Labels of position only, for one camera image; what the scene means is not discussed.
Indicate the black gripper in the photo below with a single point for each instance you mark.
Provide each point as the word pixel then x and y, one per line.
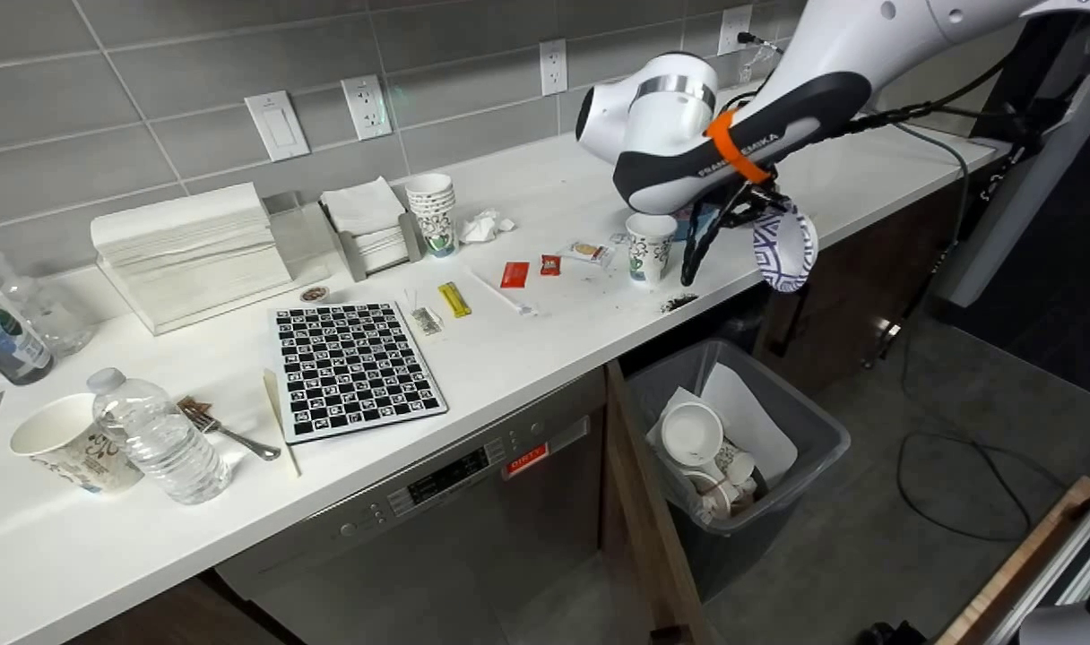
pixel 719 213

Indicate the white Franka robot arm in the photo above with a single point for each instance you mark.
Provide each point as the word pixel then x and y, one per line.
pixel 672 144

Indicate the grey trash bin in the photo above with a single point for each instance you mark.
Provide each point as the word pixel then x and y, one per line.
pixel 736 450

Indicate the patterned paper cup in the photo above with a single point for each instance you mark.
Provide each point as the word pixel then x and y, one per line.
pixel 650 247

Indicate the red sauce packet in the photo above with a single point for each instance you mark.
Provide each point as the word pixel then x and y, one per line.
pixel 513 274

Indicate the yellow packet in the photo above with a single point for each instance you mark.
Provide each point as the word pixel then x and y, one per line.
pixel 454 300

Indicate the white paper cup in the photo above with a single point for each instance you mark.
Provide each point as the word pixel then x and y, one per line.
pixel 431 199

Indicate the stainless dishwasher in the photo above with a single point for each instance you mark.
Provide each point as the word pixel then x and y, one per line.
pixel 445 551

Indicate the black white patterned mat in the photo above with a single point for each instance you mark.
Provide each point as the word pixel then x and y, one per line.
pixel 350 369

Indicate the wooden chopstick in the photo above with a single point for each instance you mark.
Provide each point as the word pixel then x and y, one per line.
pixel 269 385

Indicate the white napkin dispenser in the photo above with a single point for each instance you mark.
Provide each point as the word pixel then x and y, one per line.
pixel 193 259

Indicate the metal fork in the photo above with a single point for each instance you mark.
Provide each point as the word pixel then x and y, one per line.
pixel 202 419

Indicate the clear water bottle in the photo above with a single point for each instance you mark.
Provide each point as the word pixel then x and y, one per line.
pixel 160 439

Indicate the white paper bowl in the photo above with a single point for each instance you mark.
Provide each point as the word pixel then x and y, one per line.
pixel 72 445

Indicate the white wall outlet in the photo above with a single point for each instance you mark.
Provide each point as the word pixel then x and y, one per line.
pixel 366 107

